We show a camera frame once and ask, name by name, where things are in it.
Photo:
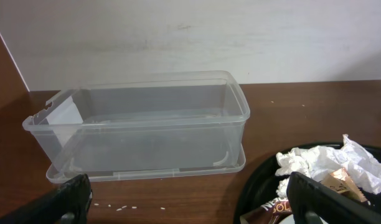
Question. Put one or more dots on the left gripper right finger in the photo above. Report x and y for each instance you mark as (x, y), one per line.
(312, 202)

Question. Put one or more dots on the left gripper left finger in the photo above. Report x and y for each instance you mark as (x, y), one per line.
(68, 203)

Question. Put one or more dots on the grey plate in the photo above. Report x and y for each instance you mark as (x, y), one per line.
(290, 220)

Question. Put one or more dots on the white napkin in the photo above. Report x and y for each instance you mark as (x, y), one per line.
(361, 165)

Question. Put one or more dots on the gold coffee sachet wrapper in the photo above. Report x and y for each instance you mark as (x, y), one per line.
(277, 209)

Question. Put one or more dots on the small crumpled white tissue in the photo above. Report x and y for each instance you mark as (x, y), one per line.
(293, 161)

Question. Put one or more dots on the clear plastic storage bin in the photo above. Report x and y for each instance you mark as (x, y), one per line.
(151, 127)

